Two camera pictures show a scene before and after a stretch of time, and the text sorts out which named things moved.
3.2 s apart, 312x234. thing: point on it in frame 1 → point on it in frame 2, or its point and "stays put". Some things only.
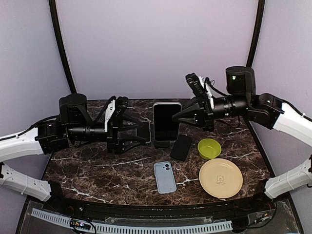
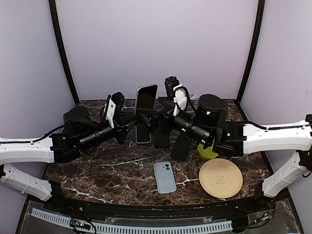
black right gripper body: (205, 106) → (166, 117)
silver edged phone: (165, 128) → (146, 97)
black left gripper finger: (125, 141) → (140, 118)
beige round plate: (221, 178) stays put
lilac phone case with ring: (144, 131) stays put
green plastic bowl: (208, 148) stays put
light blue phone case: (165, 180) stays put
